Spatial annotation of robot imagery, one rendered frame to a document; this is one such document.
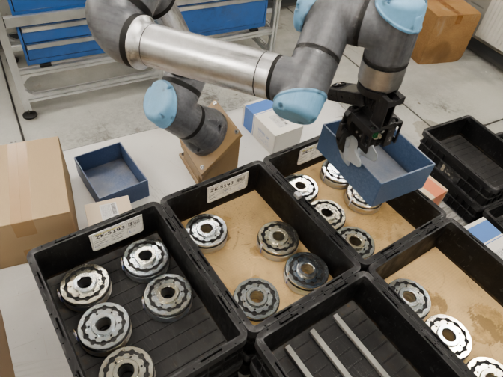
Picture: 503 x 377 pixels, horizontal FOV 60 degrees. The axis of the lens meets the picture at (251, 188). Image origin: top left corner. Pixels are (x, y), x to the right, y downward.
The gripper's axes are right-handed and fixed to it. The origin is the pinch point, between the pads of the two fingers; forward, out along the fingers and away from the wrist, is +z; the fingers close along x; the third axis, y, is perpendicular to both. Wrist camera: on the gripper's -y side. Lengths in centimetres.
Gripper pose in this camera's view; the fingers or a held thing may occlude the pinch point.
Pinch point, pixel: (349, 157)
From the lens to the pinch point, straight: 94.0
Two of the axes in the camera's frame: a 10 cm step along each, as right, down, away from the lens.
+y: 4.5, 6.7, -5.8
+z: -0.3, 6.7, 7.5
